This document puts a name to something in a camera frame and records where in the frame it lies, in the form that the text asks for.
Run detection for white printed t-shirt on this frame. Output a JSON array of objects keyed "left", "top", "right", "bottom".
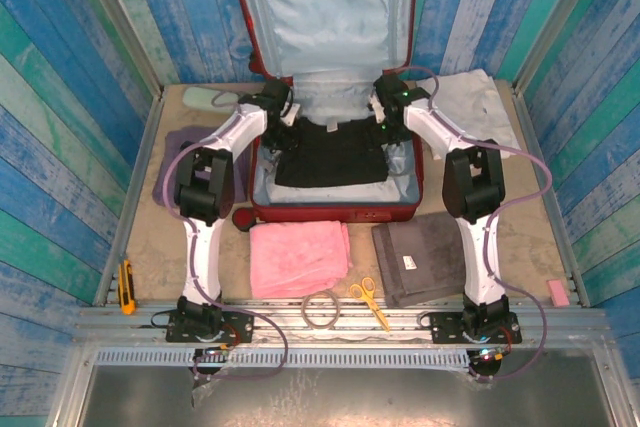
[{"left": 414, "top": 68, "right": 521, "bottom": 153}]

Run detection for black garment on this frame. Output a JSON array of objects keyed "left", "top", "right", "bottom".
[{"left": 272, "top": 115, "right": 391, "bottom": 188}]

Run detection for red hard-shell suitcase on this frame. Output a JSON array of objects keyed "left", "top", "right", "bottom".
[{"left": 212, "top": 0, "right": 425, "bottom": 233}]

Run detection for purple fringed scarf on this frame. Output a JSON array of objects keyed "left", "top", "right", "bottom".
[{"left": 152, "top": 125, "right": 251, "bottom": 208}]

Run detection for pink towel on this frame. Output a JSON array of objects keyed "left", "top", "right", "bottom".
[{"left": 248, "top": 219, "right": 354, "bottom": 300}]

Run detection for grey towel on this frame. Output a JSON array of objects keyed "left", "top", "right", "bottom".
[{"left": 370, "top": 211, "right": 469, "bottom": 309}]

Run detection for pale green glasses case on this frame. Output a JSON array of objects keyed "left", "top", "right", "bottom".
[{"left": 182, "top": 86, "right": 241, "bottom": 111}]

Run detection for clear tape roll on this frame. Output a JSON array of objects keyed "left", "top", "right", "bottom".
[{"left": 300, "top": 289, "right": 342, "bottom": 332}]

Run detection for yellow utility knife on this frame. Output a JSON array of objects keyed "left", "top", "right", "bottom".
[{"left": 117, "top": 259, "right": 137, "bottom": 316}]

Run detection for pink rectangular block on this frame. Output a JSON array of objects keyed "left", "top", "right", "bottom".
[{"left": 546, "top": 279, "right": 571, "bottom": 307}]

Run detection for small LED circuit board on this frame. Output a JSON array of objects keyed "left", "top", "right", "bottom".
[
  {"left": 469, "top": 346, "right": 507, "bottom": 381},
  {"left": 192, "top": 344, "right": 236, "bottom": 383}
]

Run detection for grey steel sheet panel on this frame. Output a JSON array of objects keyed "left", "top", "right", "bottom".
[{"left": 74, "top": 364, "right": 619, "bottom": 427}]

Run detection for aluminium frame post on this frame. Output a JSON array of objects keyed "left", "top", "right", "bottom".
[
  {"left": 69, "top": 0, "right": 166, "bottom": 101},
  {"left": 512, "top": 0, "right": 614, "bottom": 93}
]

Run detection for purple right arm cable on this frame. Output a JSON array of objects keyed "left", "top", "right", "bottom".
[{"left": 382, "top": 65, "right": 555, "bottom": 383}]

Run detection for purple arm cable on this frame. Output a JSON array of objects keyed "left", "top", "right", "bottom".
[
  {"left": 162, "top": 89, "right": 291, "bottom": 383},
  {"left": 382, "top": 65, "right": 555, "bottom": 383}
]

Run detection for yellow-handled scissors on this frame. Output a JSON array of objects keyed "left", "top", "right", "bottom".
[{"left": 348, "top": 276, "right": 391, "bottom": 333}]

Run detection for aluminium mounting rail frame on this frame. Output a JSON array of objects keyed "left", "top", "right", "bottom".
[{"left": 74, "top": 296, "right": 609, "bottom": 348}]

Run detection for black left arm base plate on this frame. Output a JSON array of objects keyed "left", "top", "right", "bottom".
[{"left": 165, "top": 309, "right": 255, "bottom": 344}]

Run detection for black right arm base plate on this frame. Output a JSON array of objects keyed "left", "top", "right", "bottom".
[{"left": 429, "top": 310, "right": 522, "bottom": 346}]

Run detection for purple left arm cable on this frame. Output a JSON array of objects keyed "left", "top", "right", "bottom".
[{"left": 162, "top": 89, "right": 291, "bottom": 383}]

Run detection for grey slotted cable duct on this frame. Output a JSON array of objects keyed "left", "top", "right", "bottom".
[{"left": 94, "top": 349, "right": 471, "bottom": 368}]

